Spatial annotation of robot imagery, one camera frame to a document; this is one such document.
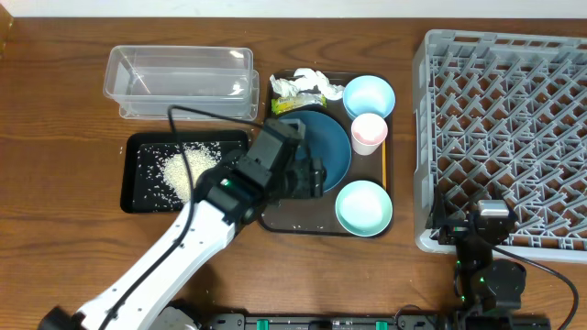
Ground dark blue plate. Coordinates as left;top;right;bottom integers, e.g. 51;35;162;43
279;110;352;193

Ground mint green bowl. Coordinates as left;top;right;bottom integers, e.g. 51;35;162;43
335;181;393;237

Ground pile of white rice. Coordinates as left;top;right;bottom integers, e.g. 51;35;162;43
133;141;222;212

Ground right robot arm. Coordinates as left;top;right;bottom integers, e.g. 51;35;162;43
428;190;526;329

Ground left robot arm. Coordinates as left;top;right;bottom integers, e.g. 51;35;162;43
39;118;326;329

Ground grey dishwasher rack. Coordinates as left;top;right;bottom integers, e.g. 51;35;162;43
413;29;586;263

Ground green snack wrapper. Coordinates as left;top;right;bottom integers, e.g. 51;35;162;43
271;93;327;115

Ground dark brown serving tray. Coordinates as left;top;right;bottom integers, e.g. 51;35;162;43
255;69;394;239

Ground pink cup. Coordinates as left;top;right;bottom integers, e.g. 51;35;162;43
351;114;388;156

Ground wooden chopstick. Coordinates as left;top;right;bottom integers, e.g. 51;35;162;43
381;141;387;191

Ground crumpled white tissue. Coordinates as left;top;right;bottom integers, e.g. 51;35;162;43
270;68;345;101

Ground light blue bowl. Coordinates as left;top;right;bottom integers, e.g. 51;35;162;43
342;75;396;119

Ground clear plastic bin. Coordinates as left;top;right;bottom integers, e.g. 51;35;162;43
103;45;260;121

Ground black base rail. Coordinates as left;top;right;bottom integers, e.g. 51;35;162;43
150;300;551;330

